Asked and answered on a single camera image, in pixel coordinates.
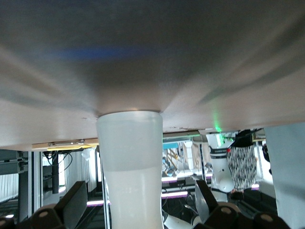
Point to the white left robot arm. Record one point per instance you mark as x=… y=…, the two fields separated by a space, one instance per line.
x=219 y=167

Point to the squeeze bottle orange cap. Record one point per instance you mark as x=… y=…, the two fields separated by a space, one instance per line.
x=131 y=190

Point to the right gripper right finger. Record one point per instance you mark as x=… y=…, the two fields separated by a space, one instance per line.
x=221 y=214

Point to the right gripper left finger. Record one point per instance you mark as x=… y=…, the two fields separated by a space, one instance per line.
x=69 y=202

